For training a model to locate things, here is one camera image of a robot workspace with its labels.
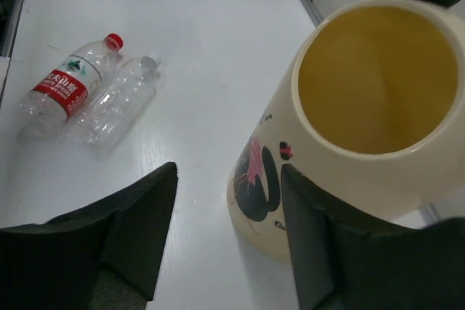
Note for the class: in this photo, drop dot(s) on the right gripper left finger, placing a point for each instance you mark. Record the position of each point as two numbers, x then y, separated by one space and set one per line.
106 255

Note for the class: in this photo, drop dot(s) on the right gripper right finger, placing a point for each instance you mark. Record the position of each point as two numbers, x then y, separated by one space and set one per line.
343 258

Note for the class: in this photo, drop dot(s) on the clear unlabelled plastic bottle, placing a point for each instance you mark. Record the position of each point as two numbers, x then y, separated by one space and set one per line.
116 107

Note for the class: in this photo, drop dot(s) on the red label plastic bottle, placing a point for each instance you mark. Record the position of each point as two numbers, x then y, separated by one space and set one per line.
63 91

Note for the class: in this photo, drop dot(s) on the cream bin with black ears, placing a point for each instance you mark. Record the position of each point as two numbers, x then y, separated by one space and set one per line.
371 109

